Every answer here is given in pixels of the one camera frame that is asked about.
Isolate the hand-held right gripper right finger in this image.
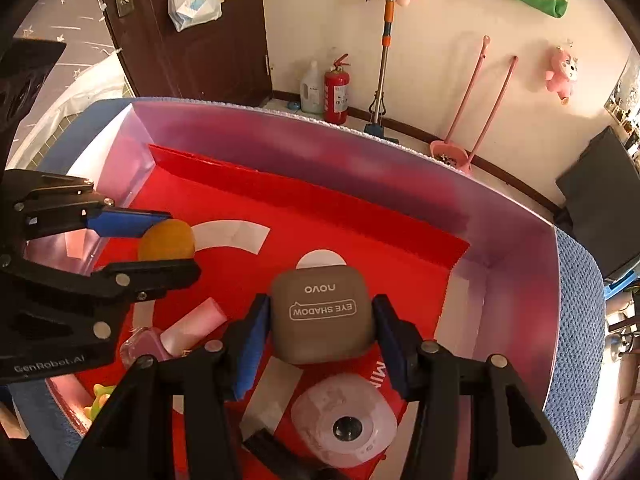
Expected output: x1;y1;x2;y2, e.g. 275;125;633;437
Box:
372;294;581;480

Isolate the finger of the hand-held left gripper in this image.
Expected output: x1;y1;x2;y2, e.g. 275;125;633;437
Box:
4;169;174;242
0;252;202;361

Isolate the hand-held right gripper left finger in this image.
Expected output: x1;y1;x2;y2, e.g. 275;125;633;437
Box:
62;294;274;480

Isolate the yellow-green toy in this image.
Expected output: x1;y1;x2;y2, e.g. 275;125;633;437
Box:
82;382;118;421

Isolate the pink nail polish bottle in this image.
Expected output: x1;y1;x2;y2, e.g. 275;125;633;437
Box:
119;296;228;376

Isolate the brown eye shadow case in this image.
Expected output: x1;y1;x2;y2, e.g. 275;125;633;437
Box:
270;266;376;365

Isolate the pink rounded case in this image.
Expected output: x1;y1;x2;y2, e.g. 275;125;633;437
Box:
291;372;398;468

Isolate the purple cardboard box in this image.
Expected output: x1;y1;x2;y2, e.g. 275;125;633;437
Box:
30;99;562;480

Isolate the red printed paper liner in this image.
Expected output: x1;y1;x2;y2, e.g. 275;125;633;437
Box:
47;144;471;480

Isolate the pink dustpan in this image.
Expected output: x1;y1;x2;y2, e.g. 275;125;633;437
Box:
430;35;491;173

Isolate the brown wooden door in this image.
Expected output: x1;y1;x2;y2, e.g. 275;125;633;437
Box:
95;0;273;108

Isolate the white detergent bottle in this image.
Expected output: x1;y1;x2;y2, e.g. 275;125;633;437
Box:
300;61;326;115

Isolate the blue plastic stool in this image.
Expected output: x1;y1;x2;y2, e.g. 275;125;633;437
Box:
602;272;640;301

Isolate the red fire extinguisher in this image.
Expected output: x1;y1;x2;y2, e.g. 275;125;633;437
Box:
324;54;351;125

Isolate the mop with orange grip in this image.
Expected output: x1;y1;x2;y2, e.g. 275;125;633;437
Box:
364;0;401;143

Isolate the pink plush toy white face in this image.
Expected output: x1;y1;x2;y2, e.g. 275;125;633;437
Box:
544;46;580;106

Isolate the row of small bottles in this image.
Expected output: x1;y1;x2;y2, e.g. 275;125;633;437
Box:
605;80;640;150

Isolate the pink broom handle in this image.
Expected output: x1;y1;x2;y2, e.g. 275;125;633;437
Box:
467;56;518;166

